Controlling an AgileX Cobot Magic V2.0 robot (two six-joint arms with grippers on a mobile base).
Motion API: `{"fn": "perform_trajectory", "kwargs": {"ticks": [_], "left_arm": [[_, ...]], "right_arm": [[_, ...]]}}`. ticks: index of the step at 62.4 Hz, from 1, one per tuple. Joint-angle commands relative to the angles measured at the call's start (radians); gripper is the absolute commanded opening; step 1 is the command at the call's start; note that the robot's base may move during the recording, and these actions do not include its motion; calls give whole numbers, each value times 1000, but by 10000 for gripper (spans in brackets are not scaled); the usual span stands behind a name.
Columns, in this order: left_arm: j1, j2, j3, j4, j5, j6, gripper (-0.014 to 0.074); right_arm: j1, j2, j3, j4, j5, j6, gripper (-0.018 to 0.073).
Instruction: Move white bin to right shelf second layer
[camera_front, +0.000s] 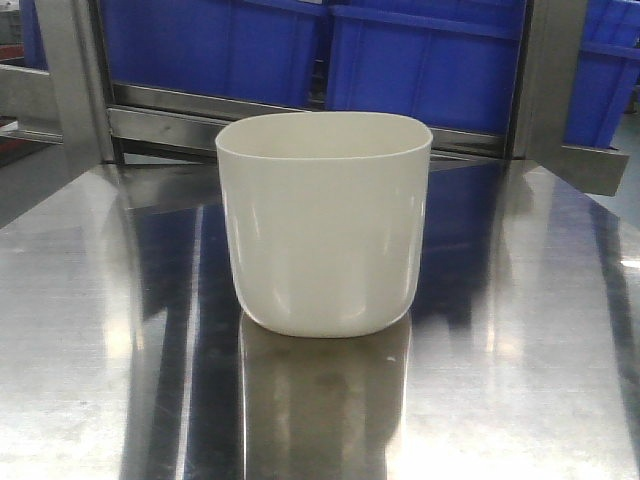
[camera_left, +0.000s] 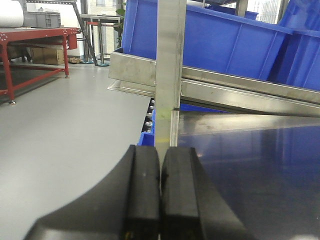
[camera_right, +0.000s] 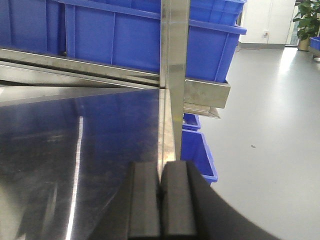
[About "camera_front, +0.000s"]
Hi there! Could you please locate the blue crate left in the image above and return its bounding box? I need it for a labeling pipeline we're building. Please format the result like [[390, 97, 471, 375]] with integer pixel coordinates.
[[100, 1, 328, 107]]

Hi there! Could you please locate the blue crate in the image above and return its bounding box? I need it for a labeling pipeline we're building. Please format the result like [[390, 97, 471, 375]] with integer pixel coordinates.
[[325, 1, 526, 135], [564, 1, 639, 149], [100, 1, 328, 107]]

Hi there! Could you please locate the blue crate middle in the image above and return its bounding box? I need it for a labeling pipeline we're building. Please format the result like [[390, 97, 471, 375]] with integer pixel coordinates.
[[325, 1, 526, 135]]

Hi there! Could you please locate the blue crate right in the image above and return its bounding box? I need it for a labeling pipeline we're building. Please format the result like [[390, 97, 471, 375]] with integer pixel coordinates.
[[564, 1, 639, 149]]

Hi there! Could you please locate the steel shelf frame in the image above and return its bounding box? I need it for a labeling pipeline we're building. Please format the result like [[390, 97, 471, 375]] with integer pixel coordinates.
[[1, 1, 628, 196]]

